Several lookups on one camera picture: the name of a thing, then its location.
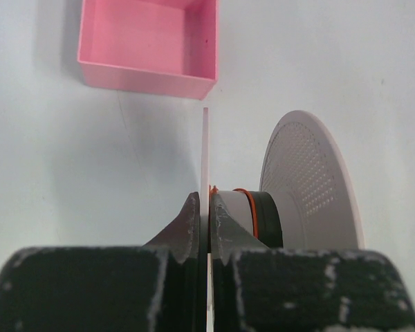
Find orange wire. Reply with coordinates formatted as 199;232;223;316
208;185;260;239

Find pink plastic box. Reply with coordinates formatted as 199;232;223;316
77;1;219;100

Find white plastic spool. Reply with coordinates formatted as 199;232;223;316
199;107;365;332

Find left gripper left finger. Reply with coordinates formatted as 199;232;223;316
0;192;201;331

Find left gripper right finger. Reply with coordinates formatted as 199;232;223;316
210;194;415;331

